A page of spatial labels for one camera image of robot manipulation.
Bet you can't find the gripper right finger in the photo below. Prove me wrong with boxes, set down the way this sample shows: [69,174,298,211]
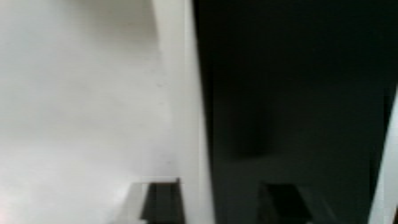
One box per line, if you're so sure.
[257,183,312,224]

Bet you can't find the white square tabletop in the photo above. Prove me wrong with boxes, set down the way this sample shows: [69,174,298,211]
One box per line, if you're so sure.
[0,0,215,224]

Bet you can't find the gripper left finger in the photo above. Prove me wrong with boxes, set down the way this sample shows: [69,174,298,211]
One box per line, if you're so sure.
[122,180,185,224]

